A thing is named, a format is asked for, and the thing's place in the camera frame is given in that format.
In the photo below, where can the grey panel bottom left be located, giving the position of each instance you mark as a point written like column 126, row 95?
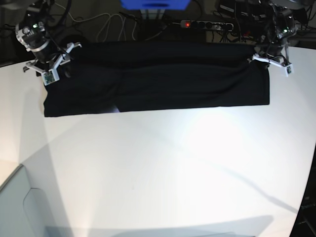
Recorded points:
column 25, row 211

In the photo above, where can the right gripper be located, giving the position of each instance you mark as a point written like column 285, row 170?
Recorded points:
column 49, row 70

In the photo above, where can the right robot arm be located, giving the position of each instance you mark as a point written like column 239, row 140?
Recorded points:
column 35, row 34

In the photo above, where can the black T-shirt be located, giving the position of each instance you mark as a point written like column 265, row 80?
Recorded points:
column 158, row 75

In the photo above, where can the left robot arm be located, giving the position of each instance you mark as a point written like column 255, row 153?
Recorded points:
column 279, row 25

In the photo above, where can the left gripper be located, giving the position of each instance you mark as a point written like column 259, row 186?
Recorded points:
column 277, row 56

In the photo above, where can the blue plastic box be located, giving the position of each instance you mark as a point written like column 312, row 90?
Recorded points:
column 155, row 4

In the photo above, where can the black power strip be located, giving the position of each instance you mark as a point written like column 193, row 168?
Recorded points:
column 206, row 25

